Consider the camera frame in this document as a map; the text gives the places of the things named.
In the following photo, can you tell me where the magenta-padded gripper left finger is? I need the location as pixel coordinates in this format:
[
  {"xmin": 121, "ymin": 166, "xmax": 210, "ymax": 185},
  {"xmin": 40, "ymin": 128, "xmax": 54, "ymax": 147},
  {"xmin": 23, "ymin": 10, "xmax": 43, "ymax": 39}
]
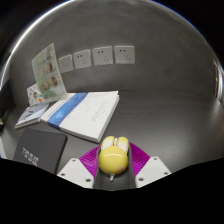
[{"xmin": 57, "ymin": 145, "xmax": 102, "ymax": 190}]

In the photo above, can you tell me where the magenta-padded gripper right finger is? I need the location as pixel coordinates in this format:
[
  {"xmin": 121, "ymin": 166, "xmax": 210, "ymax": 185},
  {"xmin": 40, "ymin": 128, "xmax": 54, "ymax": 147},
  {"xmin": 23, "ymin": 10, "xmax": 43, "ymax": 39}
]
[{"xmin": 128, "ymin": 141, "xmax": 172, "ymax": 189}]

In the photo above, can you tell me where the white book with blue band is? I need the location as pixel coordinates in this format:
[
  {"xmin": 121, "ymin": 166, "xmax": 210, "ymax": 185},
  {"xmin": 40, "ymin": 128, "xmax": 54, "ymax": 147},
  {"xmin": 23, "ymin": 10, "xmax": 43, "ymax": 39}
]
[{"xmin": 39, "ymin": 90, "xmax": 120, "ymax": 144}]

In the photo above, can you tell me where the dark grey mouse pad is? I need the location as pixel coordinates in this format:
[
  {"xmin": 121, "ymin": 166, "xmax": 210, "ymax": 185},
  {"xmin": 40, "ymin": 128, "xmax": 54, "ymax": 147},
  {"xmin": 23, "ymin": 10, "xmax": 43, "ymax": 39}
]
[{"xmin": 12, "ymin": 128, "xmax": 69, "ymax": 175}]

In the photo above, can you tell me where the yellow rabbit-shaped computer mouse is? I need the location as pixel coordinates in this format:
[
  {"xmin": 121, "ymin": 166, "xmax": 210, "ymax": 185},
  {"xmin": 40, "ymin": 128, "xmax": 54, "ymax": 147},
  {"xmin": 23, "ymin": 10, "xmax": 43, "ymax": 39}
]
[{"xmin": 98, "ymin": 135, "xmax": 130, "ymax": 181}]

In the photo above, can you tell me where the green menu sign stand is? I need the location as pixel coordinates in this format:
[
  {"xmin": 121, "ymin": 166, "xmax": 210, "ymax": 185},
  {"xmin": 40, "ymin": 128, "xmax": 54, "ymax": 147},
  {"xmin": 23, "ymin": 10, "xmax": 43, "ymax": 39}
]
[{"xmin": 31, "ymin": 42, "xmax": 69, "ymax": 104}]

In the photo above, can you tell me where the white card with colourful stickers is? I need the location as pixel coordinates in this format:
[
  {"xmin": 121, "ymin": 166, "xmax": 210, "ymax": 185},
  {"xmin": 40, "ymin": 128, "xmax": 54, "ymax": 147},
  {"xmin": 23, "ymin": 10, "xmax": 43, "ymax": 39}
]
[{"xmin": 26, "ymin": 83, "xmax": 44, "ymax": 108}]

